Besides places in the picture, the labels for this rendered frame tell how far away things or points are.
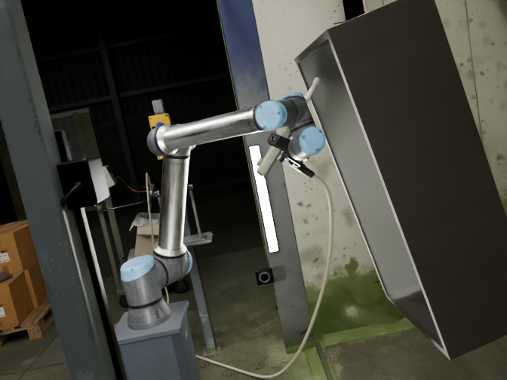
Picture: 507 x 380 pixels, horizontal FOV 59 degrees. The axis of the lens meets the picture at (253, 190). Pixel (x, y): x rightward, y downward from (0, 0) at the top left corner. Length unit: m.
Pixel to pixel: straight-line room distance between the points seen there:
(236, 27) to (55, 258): 2.08
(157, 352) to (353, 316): 1.31
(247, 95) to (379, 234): 1.04
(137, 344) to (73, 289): 1.33
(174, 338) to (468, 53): 2.16
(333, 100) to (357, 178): 0.37
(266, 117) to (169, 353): 1.08
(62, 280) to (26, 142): 0.20
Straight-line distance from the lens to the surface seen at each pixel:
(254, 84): 2.57
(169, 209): 1.98
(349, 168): 2.12
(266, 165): 1.83
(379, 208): 2.19
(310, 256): 2.70
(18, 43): 0.70
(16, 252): 4.54
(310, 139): 1.54
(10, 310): 4.29
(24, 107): 0.68
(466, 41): 2.90
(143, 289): 1.99
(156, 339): 1.99
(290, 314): 2.80
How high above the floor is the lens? 1.39
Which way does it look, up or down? 8 degrees down
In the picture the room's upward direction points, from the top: 11 degrees counter-clockwise
